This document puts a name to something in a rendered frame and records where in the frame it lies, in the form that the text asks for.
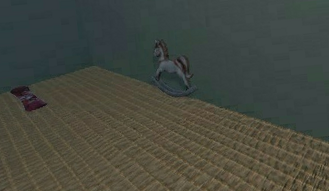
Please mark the white rocking horse toy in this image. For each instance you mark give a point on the white rocking horse toy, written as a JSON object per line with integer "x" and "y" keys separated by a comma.
{"x": 169, "y": 65}

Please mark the dark red floor cloth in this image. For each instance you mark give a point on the dark red floor cloth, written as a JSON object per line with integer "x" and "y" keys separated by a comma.
{"x": 28, "y": 98}

